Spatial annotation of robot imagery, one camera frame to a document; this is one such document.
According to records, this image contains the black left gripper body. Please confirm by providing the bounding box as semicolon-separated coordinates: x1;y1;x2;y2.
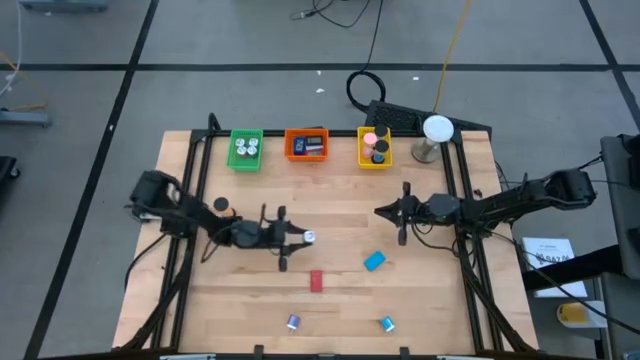
259;204;290;273

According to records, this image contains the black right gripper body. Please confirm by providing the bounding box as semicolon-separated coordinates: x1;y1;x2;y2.
398;181;435;247

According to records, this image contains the teal plastic box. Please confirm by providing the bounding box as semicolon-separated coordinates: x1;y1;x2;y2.
362;250;387;273

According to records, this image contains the yellow plastic basket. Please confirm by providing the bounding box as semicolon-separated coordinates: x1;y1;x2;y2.
356;125;394;171

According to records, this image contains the black hourglass orange sand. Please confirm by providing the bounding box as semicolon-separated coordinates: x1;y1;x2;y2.
212;196;237;219

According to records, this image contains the orange plastic basket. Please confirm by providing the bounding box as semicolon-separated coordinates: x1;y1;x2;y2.
283;127;331;163

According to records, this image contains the pink hourglass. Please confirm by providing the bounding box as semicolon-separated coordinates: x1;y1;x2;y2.
362;131;379;159

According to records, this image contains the green plastic basket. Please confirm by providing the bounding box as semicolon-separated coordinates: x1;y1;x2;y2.
225;128;265;173

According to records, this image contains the white dome table lamp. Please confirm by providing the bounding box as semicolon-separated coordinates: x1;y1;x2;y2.
410;114;456;165

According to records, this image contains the black perforated metal case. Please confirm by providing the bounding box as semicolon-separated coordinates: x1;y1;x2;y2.
363;98;494;137

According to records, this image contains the white paper label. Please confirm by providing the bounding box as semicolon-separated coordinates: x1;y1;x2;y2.
520;236;590;300

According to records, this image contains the black flat bar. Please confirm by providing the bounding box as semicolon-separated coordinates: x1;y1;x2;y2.
522;243;626;292

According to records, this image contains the yellow white tape dispenser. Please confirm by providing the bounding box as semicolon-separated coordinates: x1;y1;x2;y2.
556;300;608;330

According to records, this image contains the grey metal bar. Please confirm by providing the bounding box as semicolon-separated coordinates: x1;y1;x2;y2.
0;109;53;129

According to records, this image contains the black floor object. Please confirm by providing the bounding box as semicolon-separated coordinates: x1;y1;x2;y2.
0;155;21;182

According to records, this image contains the grey blue metal base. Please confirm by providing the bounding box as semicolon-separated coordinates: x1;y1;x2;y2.
18;0;110;14

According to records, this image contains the black aluminium table frame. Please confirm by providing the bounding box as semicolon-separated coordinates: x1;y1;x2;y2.
118;112;540;360

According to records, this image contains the black looped floor cable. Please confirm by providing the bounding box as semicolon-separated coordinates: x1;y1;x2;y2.
344;0;389;113

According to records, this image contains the yellow hanging cable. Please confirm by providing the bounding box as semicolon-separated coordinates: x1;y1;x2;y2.
431;0;473;114

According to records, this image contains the black cable with plug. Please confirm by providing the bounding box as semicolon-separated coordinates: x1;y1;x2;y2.
289;0;374;30

